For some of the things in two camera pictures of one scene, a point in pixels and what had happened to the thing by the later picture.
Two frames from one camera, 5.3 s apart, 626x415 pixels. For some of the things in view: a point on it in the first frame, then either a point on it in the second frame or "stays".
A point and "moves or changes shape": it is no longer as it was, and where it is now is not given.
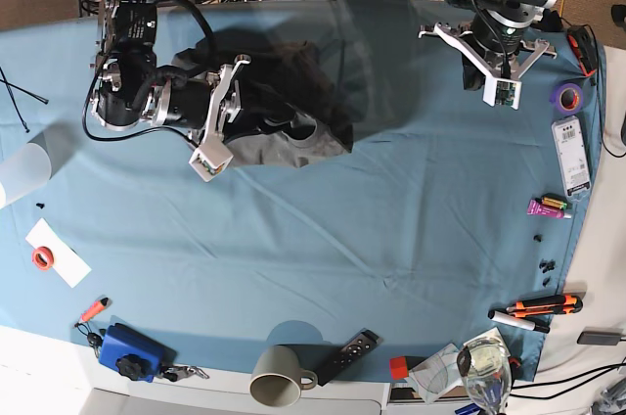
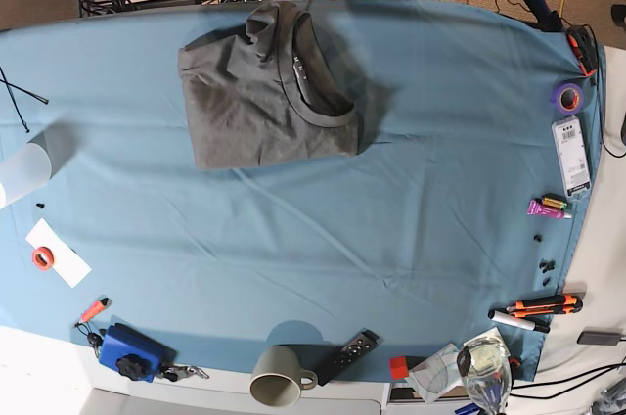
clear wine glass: [485, 370] stays
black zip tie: [9, 86] stays
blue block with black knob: [131, 352] stays
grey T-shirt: [292, 111] moves or changes shape
